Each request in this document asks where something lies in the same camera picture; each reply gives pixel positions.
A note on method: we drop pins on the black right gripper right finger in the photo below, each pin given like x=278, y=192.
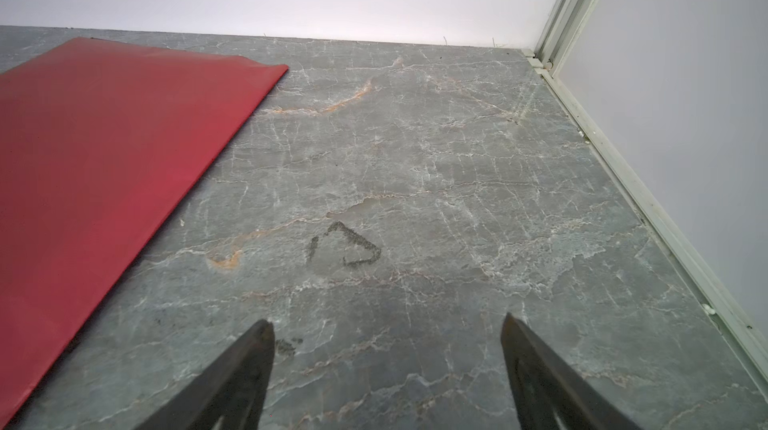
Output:
x=547, y=392

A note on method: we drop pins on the dark red wrapping paper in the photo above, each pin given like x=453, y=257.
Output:
x=100, y=141

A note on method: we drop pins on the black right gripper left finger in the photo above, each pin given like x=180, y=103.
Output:
x=230, y=392

